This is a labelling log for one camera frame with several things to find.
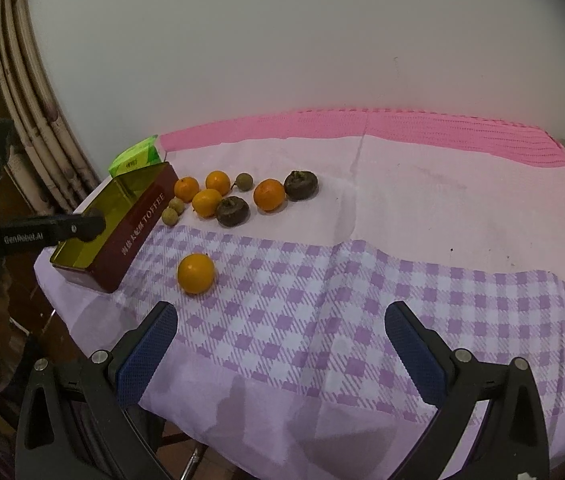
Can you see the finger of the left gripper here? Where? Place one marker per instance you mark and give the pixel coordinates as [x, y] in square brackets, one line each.
[51, 230]

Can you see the green tissue pack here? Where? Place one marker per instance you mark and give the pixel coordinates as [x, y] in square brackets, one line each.
[145, 153]

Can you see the orange tangerine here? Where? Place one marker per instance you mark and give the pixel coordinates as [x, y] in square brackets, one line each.
[195, 274]
[219, 181]
[205, 202]
[186, 188]
[269, 195]

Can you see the small brown longan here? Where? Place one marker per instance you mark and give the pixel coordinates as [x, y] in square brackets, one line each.
[177, 204]
[244, 182]
[170, 216]

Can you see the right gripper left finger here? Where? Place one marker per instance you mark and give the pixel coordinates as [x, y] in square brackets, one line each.
[75, 418]

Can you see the dark brown mangosteen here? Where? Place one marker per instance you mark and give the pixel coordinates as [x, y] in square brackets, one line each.
[232, 211]
[301, 185]

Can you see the pink purple checked tablecloth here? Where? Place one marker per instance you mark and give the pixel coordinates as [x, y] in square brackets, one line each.
[283, 365]

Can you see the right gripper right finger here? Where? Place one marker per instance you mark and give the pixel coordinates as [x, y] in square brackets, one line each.
[511, 442]

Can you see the gold and red toffee tin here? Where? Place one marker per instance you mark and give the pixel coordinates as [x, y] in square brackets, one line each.
[131, 205]

